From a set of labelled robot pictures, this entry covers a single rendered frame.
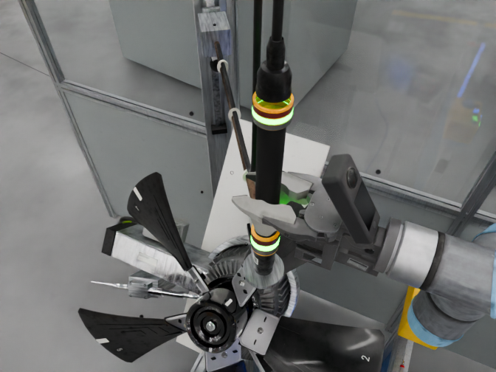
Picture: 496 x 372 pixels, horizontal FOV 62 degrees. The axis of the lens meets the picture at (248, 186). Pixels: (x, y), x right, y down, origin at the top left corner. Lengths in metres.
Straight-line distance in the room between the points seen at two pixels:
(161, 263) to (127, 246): 0.11
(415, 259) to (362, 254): 0.07
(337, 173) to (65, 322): 2.11
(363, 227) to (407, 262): 0.06
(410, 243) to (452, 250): 0.05
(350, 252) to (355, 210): 0.09
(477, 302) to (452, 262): 0.05
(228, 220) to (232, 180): 0.11
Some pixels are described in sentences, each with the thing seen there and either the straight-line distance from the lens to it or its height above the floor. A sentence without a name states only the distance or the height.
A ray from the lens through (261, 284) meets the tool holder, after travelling 0.70.
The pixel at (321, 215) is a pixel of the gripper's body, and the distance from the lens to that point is 0.53.
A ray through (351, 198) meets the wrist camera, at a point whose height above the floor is 1.72.
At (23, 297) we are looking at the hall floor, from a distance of 2.61.
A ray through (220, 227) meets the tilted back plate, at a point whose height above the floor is 1.13.
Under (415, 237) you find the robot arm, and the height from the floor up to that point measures 1.68.
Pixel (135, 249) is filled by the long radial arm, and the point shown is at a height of 1.13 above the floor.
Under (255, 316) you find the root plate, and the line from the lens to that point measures 0.99.
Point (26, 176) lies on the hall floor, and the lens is 3.17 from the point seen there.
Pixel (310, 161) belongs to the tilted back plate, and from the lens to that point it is 1.07.
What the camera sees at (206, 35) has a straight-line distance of 1.06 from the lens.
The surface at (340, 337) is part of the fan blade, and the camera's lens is 0.97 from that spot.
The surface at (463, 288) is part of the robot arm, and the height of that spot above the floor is 1.66.
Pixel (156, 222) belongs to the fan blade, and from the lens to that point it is 0.97.
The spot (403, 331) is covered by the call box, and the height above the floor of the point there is 1.02.
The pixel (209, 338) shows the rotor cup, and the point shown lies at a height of 1.20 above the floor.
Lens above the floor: 2.09
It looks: 50 degrees down
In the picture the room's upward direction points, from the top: straight up
